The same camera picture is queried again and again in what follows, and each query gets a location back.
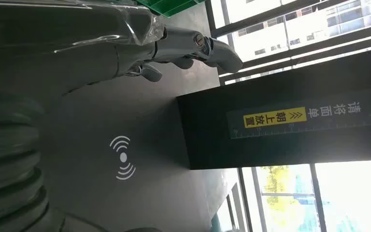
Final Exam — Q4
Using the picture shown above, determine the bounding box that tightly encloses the green conveyor belt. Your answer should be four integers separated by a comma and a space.
134, 0, 206, 18

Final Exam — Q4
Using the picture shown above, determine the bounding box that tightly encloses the ribbed grey left arm sleeve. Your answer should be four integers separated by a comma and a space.
0, 91, 50, 232

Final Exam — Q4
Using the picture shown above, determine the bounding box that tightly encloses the yellow-green tree outside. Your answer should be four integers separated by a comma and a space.
261, 165, 302, 207

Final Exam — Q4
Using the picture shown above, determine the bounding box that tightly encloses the label sticker with yellow patch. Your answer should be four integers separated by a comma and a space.
226, 88, 371, 140

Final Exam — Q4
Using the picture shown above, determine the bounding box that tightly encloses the white building outside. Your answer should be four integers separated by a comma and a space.
212, 0, 371, 62

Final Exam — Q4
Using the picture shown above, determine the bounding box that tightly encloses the dark window frame with slats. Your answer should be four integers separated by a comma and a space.
204, 0, 371, 86

